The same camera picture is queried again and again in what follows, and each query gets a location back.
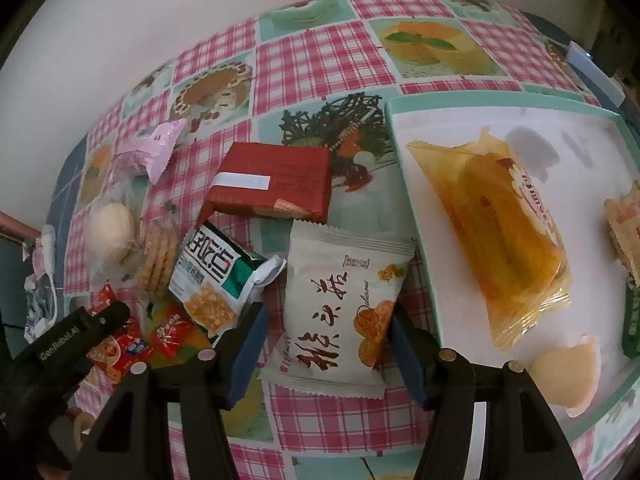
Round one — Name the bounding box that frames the black charger adapter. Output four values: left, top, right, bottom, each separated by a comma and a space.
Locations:
592, 25, 621, 76

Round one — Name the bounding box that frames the white plug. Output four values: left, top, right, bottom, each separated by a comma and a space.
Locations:
37, 225, 58, 276

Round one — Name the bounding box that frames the clear bag with white bun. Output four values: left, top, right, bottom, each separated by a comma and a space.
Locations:
82, 180, 146, 286

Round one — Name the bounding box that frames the white packet with orange print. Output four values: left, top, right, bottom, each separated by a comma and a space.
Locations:
257, 219, 418, 401

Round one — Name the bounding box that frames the teal shallow cardboard box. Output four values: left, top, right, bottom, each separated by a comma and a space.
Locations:
384, 91, 640, 441

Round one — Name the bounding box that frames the brown wooden rail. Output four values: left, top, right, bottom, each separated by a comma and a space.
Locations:
0, 212, 43, 241

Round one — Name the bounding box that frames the small red snack packet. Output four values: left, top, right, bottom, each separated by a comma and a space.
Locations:
87, 325, 153, 386
90, 284, 118, 313
147, 317, 196, 361

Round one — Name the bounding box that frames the dark green biscuit packet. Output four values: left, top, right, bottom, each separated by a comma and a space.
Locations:
621, 275, 640, 361

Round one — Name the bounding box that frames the yellow transparent cake packet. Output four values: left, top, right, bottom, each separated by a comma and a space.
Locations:
406, 127, 572, 351

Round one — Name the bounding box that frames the orange and white roll packet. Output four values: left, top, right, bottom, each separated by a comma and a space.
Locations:
602, 180, 640, 286

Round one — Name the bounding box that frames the green and white cracker packet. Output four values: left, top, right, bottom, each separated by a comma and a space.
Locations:
167, 220, 287, 338

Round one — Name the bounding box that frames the pale jelly cup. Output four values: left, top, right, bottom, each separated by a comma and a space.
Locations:
530, 335, 601, 418

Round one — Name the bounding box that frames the white power strip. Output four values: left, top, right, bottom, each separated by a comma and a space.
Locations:
567, 42, 626, 106

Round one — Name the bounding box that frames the red wafer packet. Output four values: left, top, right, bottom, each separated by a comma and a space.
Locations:
195, 141, 335, 225

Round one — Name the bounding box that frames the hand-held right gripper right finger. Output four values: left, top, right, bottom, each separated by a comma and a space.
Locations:
390, 305, 586, 480

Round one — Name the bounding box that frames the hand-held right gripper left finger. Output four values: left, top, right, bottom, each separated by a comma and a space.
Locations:
70, 301, 271, 480

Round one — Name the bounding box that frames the person's left hand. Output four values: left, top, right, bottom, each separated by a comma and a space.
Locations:
65, 407, 98, 453

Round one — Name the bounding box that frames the pink snack packet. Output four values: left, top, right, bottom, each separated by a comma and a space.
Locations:
112, 119, 188, 183

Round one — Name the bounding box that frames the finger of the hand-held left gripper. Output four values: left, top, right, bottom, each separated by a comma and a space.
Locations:
75, 301, 132, 343

